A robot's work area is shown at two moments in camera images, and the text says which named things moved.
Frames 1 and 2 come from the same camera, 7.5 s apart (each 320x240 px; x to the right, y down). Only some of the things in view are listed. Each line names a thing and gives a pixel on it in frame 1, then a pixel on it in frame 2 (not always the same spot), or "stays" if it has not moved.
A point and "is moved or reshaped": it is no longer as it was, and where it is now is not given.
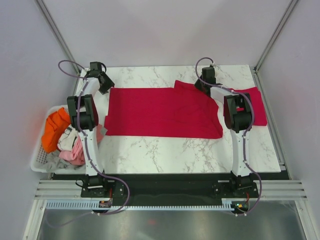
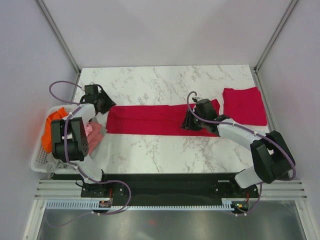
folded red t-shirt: (256, 97) stays
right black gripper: (197, 83) → (187, 123)
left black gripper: (110, 84) → (109, 103)
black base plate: (110, 186) stays
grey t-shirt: (54, 163) stays
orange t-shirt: (56, 122) stays
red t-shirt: (180, 112) is moved or reshaped
